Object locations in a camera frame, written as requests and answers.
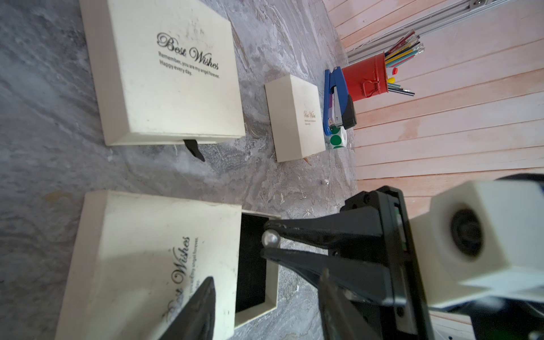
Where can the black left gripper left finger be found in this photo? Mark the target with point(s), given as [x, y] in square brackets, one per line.
[196, 321]

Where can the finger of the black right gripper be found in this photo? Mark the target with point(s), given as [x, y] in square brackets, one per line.
[332, 230]
[359, 281]

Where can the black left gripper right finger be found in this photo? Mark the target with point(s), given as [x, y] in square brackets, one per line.
[340, 319]

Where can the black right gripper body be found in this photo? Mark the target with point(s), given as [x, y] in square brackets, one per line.
[387, 241]

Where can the pearl earring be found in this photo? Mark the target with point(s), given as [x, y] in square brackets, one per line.
[271, 239]

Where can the cream drawer jewelry box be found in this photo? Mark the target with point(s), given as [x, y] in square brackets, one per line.
[139, 259]

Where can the cream small gift box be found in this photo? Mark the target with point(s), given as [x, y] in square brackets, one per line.
[296, 118]

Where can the cream large gift box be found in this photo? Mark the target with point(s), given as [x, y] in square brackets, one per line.
[164, 72]

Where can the red pencil cup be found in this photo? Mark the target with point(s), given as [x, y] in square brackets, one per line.
[367, 78]

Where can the coloured pencils bundle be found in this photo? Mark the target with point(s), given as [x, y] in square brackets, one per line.
[406, 49]

